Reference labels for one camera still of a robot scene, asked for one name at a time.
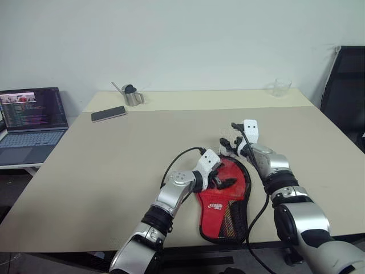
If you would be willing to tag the steel long-spout watering can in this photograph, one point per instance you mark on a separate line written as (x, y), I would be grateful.
(131, 98)

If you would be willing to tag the black smartphone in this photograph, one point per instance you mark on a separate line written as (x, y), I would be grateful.
(109, 113)

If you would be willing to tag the red table tennis paddle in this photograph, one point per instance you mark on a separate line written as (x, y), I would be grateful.
(232, 171)

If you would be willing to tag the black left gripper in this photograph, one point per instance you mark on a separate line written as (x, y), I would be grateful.
(214, 178)

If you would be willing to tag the black table frame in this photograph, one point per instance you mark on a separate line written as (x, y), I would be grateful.
(199, 255)

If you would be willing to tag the open grey laptop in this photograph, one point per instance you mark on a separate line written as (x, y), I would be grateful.
(31, 111)

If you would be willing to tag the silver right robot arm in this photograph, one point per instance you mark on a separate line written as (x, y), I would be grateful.
(302, 217)

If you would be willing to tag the black watering can lid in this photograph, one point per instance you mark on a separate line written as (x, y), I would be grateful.
(129, 88)

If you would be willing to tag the clear glass cup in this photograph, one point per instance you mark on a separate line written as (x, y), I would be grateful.
(280, 88)

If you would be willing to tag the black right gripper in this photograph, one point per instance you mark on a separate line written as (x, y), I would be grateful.
(239, 141)

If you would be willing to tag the black and red paddle case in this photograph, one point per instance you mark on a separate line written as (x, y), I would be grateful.
(212, 217)

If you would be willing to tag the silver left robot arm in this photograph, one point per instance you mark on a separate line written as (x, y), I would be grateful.
(171, 194)

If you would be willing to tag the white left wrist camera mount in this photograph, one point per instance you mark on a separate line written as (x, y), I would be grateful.
(208, 161)

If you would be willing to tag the black mesh office chair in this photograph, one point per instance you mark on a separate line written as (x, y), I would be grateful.
(348, 94)

